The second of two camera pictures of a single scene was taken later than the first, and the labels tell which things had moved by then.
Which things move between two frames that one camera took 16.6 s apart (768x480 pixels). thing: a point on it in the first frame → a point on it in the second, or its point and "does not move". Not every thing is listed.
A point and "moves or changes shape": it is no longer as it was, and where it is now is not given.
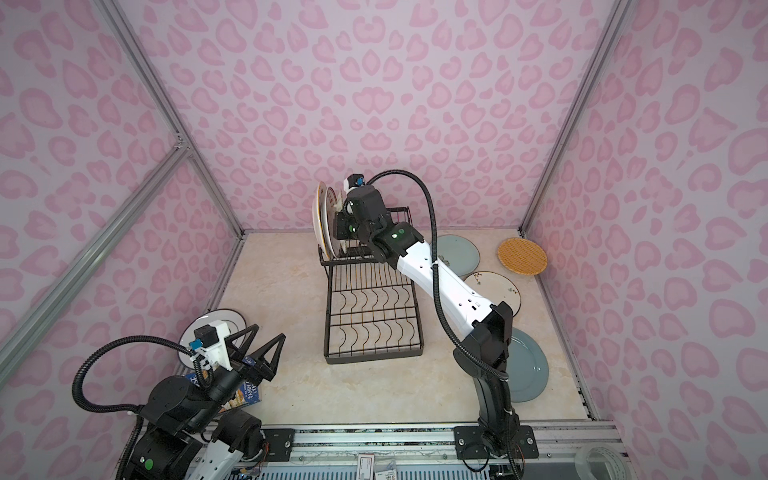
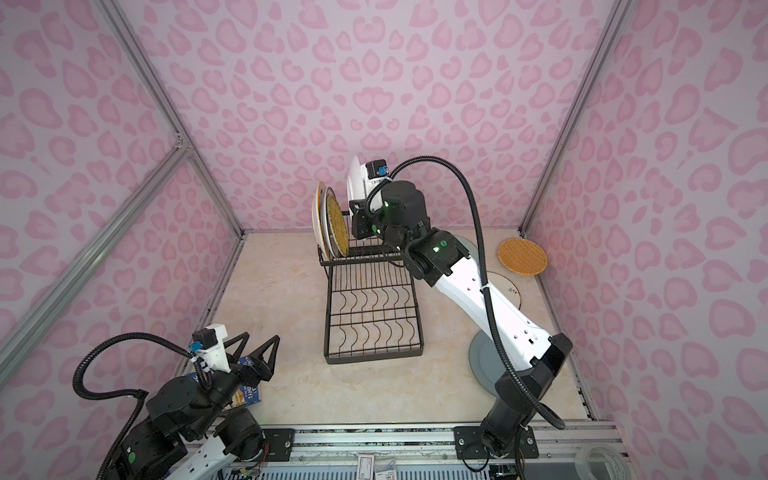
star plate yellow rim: [318, 212] does not move
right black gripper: [342, 219] → [362, 215]
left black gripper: [260, 370] does not move
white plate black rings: [234, 321] moves or changes shape
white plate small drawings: [494, 288] does not move
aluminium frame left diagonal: [63, 290] does not move
